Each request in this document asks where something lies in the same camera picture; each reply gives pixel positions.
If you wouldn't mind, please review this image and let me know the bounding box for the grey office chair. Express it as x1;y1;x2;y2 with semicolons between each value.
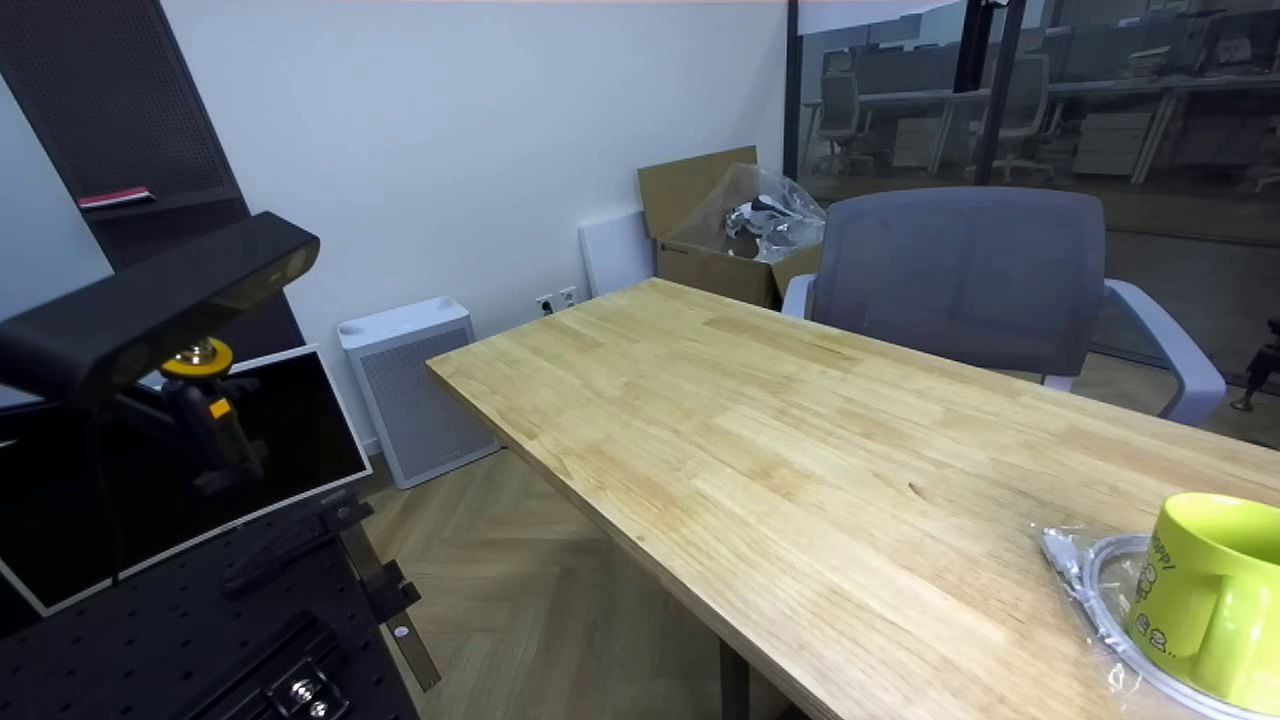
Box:
782;183;1230;424

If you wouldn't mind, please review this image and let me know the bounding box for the green mug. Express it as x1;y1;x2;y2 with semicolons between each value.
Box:
1125;490;1280;714

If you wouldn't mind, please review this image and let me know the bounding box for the white air purifier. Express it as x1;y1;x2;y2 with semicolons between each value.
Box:
335;295;495;486

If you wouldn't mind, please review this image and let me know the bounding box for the black framed panel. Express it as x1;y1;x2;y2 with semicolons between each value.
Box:
0;346;373;625

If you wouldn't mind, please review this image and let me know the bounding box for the black stereo camera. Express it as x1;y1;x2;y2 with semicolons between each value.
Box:
0;211;319;403

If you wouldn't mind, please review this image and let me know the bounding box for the white board against wall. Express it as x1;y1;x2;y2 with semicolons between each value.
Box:
577;211;654;295

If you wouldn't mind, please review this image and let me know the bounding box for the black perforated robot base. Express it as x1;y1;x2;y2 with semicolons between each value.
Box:
0;498;441;720

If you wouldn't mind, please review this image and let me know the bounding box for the cardboard box with plastic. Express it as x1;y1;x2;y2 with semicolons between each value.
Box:
635;148;825;308

